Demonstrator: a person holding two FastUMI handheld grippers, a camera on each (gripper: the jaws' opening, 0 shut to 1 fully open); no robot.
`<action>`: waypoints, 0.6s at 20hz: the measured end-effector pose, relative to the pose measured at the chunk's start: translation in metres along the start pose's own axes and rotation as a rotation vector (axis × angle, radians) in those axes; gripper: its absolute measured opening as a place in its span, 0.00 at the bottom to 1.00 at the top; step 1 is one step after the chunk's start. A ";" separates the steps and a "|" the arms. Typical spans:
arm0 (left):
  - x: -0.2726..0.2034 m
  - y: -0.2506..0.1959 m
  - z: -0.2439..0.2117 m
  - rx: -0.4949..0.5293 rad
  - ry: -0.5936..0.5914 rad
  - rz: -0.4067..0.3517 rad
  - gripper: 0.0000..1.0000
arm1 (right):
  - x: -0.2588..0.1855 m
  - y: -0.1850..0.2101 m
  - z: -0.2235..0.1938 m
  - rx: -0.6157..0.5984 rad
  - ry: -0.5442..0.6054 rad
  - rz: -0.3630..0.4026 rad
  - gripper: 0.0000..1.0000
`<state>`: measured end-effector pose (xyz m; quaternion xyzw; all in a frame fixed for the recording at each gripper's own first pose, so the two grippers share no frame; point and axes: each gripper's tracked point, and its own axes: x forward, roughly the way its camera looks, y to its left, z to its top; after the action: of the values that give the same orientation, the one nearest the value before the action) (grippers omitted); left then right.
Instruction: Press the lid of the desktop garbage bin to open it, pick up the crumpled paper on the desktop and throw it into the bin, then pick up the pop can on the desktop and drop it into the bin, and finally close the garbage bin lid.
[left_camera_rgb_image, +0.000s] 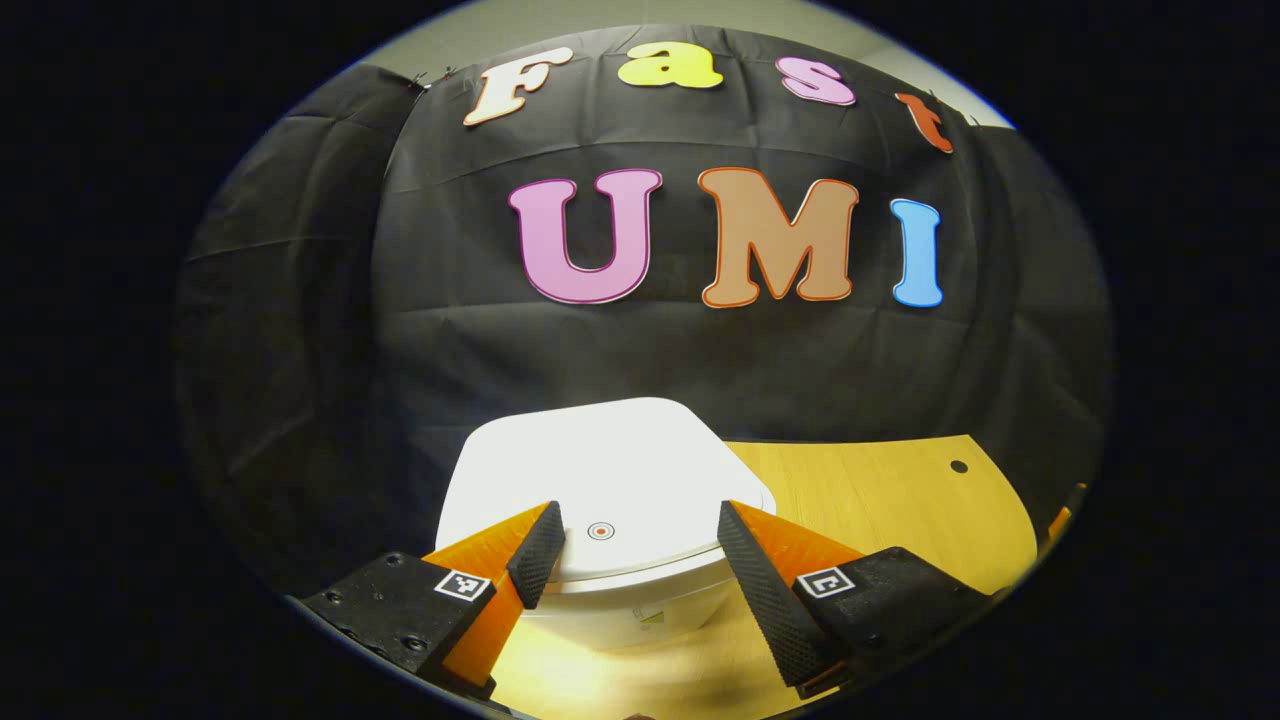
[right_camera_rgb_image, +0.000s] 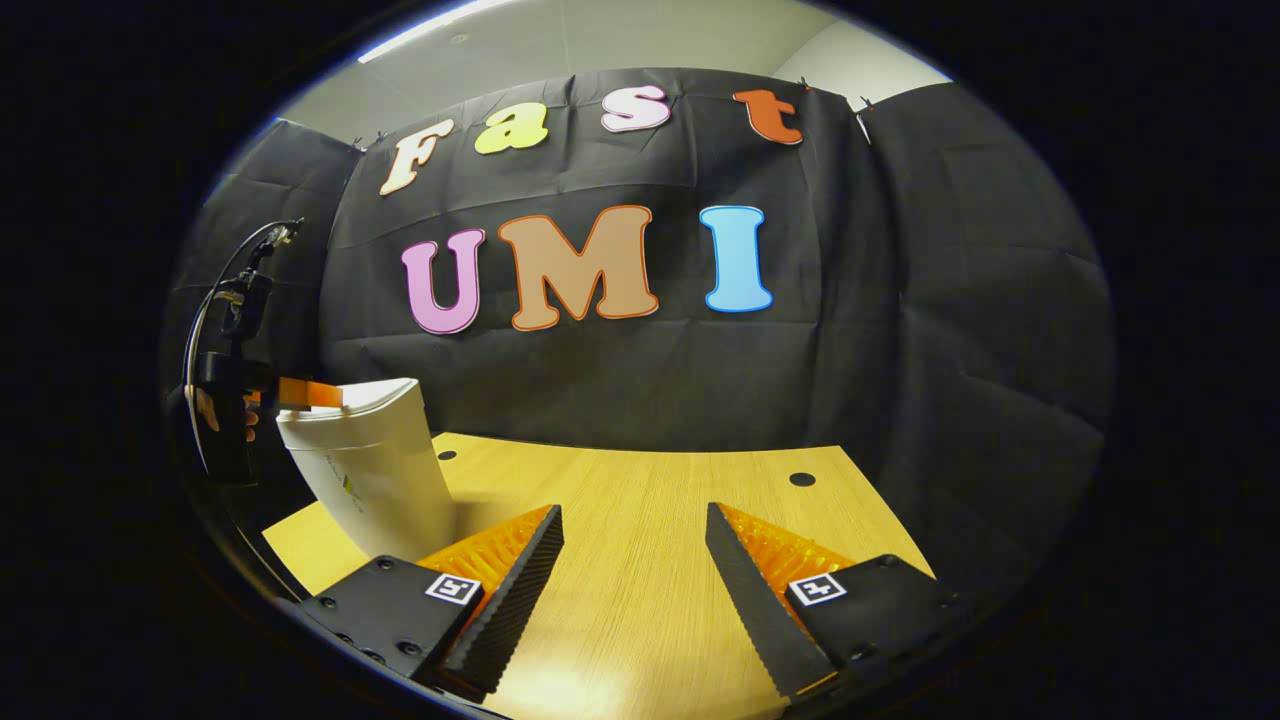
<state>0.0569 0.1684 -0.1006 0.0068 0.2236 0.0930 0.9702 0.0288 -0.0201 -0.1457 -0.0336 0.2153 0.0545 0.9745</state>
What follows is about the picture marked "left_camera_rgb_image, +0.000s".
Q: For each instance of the white desktop garbage bin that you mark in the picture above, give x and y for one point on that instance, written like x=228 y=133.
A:
x=610 y=470

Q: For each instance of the wooden desktop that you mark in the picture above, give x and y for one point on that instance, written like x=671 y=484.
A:
x=880 y=500

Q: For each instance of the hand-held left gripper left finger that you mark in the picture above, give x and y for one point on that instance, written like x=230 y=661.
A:
x=538 y=560

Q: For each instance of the black backdrop cloth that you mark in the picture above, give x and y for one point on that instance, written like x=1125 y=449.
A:
x=600 y=350

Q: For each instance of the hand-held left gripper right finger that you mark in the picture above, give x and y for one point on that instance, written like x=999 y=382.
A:
x=765 y=600

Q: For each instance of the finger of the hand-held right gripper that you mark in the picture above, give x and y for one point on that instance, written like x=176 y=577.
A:
x=1063 y=515

